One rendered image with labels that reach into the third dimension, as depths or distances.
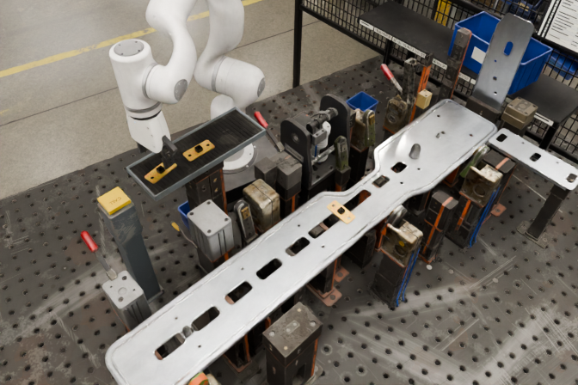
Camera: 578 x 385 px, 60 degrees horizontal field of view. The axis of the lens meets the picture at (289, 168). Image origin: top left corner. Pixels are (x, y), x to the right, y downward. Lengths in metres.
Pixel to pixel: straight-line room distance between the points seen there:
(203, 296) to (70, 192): 0.88
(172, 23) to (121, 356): 0.75
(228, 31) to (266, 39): 2.45
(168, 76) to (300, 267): 0.59
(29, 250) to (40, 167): 1.35
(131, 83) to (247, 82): 0.55
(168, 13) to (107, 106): 2.37
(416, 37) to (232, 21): 0.90
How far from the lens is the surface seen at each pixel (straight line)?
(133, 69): 1.09
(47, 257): 1.87
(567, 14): 2.00
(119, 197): 1.33
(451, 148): 1.70
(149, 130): 1.19
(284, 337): 1.21
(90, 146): 3.24
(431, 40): 2.13
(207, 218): 1.30
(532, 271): 1.87
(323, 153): 1.57
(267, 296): 1.29
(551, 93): 2.02
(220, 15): 1.47
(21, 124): 3.56
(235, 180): 1.83
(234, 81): 1.59
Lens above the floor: 2.13
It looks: 47 degrees down
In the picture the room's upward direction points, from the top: 1 degrees clockwise
